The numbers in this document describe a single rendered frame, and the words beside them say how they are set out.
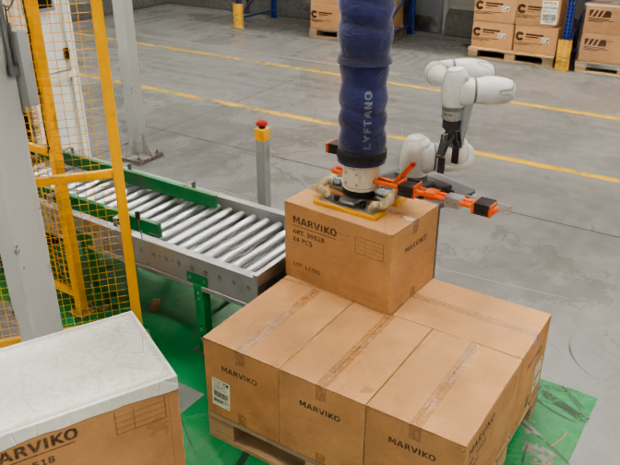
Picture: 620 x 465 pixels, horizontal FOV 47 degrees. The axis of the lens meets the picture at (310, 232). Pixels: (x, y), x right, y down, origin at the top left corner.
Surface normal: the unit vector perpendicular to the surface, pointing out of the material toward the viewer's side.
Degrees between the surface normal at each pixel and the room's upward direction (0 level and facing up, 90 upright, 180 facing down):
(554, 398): 0
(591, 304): 0
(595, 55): 93
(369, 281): 90
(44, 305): 90
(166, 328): 0
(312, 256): 90
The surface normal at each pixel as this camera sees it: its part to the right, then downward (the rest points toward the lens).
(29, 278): 0.84, 0.24
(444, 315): 0.00, -0.89
